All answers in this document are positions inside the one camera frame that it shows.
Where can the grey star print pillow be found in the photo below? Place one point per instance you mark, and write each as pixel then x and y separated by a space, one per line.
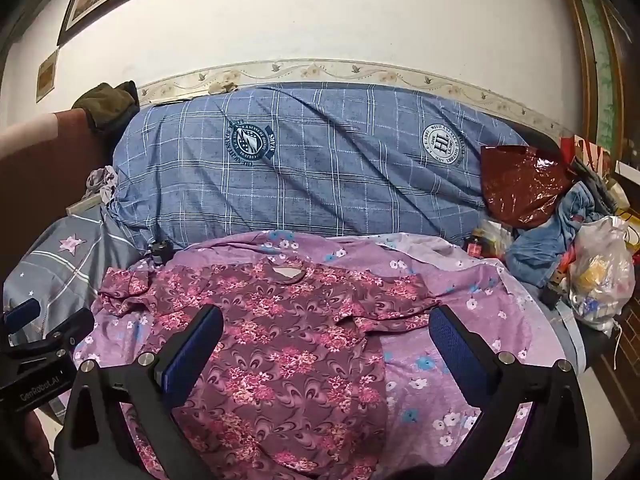
pixel 65 265

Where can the red plastic bag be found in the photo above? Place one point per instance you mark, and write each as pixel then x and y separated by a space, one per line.
pixel 525 185

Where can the red paper gift bag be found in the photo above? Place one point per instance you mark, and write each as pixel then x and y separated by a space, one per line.
pixel 582 150

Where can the blue denim clothes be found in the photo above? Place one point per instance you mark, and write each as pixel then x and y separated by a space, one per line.
pixel 550 240

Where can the small black object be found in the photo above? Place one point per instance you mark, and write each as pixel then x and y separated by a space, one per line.
pixel 161 251

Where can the small beige cloth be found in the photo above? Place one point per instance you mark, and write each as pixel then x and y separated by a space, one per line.
pixel 223 86

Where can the white plastic bag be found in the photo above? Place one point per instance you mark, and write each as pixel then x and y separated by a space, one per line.
pixel 600 270

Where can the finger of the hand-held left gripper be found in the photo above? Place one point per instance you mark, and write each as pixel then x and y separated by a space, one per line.
pixel 70 330
pixel 22 312

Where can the olive green cloth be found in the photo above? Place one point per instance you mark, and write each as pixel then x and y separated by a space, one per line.
pixel 107 105

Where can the small framed wall picture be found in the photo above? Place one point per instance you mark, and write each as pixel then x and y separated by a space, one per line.
pixel 47 75

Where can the purple floral bedsheet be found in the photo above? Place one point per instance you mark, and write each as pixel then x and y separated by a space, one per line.
pixel 440 300

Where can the maroon floral shirt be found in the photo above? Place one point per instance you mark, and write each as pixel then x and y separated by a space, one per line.
pixel 290 360

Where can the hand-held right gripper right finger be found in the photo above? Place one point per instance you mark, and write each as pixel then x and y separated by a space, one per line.
pixel 457 355

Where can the small red box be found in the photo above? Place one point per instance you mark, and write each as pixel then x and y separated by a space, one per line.
pixel 473 247

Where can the blue plaid quilt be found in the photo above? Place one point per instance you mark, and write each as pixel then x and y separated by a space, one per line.
pixel 325 185

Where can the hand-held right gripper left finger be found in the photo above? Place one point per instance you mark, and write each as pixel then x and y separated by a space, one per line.
pixel 192 355

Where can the grey crumpled cloth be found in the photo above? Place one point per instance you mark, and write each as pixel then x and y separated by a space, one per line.
pixel 102 182

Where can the brown wooden headboard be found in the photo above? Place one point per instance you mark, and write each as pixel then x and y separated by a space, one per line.
pixel 40 175

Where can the wooden framed glass door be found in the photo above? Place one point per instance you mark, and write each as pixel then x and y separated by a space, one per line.
pixel 600 60

